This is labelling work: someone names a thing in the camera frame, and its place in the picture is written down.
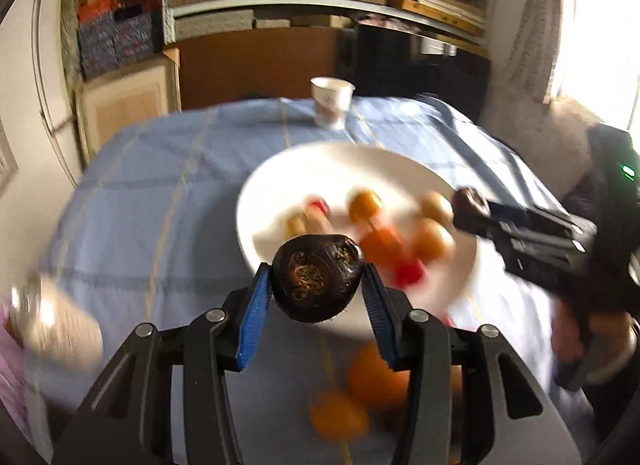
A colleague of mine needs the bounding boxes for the person's right hand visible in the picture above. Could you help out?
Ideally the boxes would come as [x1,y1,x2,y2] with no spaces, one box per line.
[551,299,639,386]

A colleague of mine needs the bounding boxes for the white drink can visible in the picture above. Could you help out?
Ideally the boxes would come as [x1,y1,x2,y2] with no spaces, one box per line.
[9,273,103,370]

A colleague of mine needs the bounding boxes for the bright window right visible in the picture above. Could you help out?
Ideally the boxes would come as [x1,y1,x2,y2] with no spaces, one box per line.
[550,0,639,133]

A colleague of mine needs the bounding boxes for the tan round fruit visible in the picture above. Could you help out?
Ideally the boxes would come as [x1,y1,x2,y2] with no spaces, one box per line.
[410,218,456,265]

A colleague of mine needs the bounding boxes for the white paper cup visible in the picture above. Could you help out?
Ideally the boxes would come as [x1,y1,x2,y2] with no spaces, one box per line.
[310,76,355,130]

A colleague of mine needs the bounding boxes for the small tan longan fruit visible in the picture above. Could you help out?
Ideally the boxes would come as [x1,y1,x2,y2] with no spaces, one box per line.
[283,213,307,240]

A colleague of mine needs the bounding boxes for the white oval plate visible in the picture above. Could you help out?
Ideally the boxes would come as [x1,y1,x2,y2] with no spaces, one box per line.
[235,141,478,320]

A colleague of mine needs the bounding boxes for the red cherry tomato front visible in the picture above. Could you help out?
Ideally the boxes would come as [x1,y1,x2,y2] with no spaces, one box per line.
[393,258,425,289]

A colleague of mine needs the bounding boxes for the orange tangerine back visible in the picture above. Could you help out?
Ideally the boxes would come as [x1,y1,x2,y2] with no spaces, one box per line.
[358,227,406,269]

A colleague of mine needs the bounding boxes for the orange fruit front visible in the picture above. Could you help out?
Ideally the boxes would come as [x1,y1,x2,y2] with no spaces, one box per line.
[347,190,383,224]

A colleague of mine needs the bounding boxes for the pink jacket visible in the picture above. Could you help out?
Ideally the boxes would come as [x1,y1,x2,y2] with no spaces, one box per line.
[0,297,32,442]

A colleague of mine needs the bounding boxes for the yellow orange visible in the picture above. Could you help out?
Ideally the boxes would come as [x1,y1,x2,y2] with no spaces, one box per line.
[308,389,370,441]

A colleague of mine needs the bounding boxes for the large orange tangerine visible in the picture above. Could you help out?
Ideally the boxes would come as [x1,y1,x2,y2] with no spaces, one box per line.
[348,341,464,413]

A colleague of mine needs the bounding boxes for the dark wrinkled passion fruit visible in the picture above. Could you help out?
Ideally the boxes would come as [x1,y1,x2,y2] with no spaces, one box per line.
[450,187,490,228]

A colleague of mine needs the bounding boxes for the stack of patterned boxes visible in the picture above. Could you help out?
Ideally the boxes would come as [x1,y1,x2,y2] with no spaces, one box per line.
[76,0,163,81]

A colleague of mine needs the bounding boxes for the blue checked tablecloth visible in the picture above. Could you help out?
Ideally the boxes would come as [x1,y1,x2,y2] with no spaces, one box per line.
[24,94,601,465]

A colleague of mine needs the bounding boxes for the framed wooden panel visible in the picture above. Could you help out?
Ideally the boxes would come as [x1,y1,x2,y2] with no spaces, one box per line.
[75,48,181,163]

